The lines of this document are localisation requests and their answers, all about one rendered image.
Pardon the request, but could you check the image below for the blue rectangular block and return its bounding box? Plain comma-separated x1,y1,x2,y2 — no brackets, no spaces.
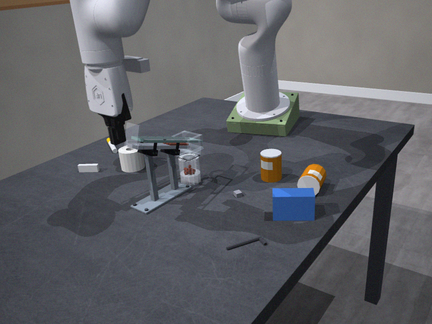
272,188,315,221

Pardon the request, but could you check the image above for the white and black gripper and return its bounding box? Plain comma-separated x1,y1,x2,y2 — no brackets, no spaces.
84,60,133,145

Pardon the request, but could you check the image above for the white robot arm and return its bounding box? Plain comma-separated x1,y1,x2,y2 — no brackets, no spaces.
70,0,292,121

